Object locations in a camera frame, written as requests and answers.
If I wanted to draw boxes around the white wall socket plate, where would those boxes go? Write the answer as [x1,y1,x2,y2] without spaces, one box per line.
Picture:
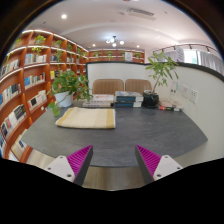
[189,89,198,103]

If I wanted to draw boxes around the dark blue book stack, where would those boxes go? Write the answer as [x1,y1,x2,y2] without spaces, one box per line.
[115,91,143,108]

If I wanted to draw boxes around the left brown chair back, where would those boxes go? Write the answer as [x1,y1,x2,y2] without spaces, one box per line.
[92,79,124,94]

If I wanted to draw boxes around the right brown chair back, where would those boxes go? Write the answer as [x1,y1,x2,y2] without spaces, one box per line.
[125,79,152,94]

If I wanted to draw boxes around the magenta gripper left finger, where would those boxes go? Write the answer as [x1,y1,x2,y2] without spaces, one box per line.
[45,145,93,186]

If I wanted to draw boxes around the small books by wall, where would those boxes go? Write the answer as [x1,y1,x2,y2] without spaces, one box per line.
[159,99,183,112]

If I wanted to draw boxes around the brown chair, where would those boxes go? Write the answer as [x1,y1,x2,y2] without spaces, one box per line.
[125,79,152,94]
[92,79,124,94]

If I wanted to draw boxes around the ceiling chandelier lamp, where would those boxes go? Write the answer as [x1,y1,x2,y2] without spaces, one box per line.
[106,36,124,47]

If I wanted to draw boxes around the tall plant in black pot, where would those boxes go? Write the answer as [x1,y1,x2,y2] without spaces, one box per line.
[143,52,179,108]

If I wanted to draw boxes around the white book stack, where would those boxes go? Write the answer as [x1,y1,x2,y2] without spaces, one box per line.
[83,94,114,107]

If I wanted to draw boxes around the leafy plant in white pot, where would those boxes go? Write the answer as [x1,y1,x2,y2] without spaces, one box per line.
[48,71,92,116]

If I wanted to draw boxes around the folded cream yellow towel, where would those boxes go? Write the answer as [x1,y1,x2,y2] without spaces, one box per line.
[55,107,116,129]

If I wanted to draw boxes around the orange wooden bookshelf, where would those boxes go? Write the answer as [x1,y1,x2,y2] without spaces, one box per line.
[0,30,88,162]

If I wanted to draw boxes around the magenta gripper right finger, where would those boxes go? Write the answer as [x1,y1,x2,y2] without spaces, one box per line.
[135,145,182,184]

